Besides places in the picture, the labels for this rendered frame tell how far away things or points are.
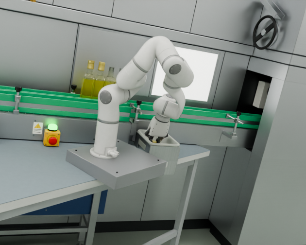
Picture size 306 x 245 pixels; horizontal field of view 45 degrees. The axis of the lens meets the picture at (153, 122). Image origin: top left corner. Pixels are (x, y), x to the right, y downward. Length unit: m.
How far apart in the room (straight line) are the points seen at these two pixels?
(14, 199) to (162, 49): 0.77
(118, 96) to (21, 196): 0.55
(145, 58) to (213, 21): 1.00
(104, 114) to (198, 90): 0.96
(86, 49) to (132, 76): 0.65
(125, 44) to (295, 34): 0.97
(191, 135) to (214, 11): 0.78
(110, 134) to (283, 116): 1.17
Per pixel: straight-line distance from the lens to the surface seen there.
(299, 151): 2.54
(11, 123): 1.85
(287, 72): 2.28
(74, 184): 1.47
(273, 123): 2.32
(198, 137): 2.26
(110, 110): 1.55
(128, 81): 1.50
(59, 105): 1.86
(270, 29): 2.40
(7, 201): 1.33
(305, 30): 2.31
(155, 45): 1.49
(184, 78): 1.50
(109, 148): 1.61
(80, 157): 1.60
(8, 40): 2.07
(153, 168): 1.62
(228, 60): 2.48
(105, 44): 2.11
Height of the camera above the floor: 1.39
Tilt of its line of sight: 14 degrees down
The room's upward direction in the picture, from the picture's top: 11 degrees clockwise
